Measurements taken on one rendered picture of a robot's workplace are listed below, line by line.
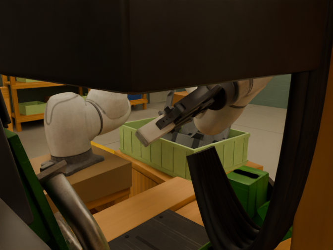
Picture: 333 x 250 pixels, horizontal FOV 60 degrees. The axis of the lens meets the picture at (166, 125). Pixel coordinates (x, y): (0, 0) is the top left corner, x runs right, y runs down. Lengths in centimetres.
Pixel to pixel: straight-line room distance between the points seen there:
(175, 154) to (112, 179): 36
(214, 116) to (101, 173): 49
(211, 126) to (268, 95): 716
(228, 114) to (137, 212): 40
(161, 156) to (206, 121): 66
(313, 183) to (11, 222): 24
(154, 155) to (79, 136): 49
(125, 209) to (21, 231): 70
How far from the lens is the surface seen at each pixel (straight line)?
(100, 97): 117
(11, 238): 24
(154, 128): 49
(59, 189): 40
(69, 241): 54
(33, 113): 580
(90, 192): 108
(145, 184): 151
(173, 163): 136
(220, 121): 78
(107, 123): 119
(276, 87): 783
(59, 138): 110
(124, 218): 88
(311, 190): 28
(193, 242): 79
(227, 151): 142
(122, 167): 111
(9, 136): 37
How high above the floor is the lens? 136
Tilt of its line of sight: 14 degrees down
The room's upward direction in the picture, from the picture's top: straight up
